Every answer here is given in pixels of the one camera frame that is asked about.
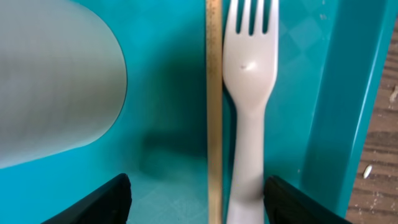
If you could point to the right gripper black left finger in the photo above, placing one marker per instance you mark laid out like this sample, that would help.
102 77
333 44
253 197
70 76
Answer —
109 203

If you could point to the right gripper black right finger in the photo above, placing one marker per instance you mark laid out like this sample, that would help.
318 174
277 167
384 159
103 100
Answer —
286 204

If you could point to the white cup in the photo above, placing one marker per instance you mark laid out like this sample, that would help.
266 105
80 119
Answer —
63 78

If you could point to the white plastic fork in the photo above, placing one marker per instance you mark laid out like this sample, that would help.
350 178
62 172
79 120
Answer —
250 62

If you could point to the wooden chopstick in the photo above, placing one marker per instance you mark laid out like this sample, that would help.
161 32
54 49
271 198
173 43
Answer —
214 86

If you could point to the teal serving tray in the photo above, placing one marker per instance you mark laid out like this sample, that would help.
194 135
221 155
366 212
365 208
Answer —
330 64

